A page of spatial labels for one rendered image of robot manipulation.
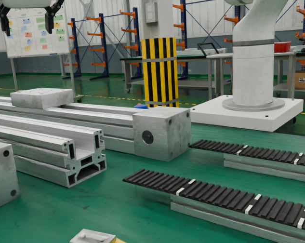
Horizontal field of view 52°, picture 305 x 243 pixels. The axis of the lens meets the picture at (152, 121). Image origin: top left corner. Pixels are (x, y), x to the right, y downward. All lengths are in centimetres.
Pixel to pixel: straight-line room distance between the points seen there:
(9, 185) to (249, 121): 61
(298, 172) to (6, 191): 49
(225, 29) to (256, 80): 803
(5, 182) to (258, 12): 74
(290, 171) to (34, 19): 629
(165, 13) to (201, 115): 311
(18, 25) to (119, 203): 649
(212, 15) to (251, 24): 820
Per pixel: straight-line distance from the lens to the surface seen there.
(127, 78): 719
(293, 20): 835
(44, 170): 63
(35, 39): 665
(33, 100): 95
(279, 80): 596
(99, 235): 43
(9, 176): 58
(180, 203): 48
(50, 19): 78
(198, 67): 939
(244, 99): 98
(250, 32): 96
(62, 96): 96
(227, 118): 91
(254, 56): 96
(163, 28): 394
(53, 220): 50
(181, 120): 68
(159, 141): 66
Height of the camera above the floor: 102
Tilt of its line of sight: 14 degrees down
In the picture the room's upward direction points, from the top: 4 degrees counter-clockwise
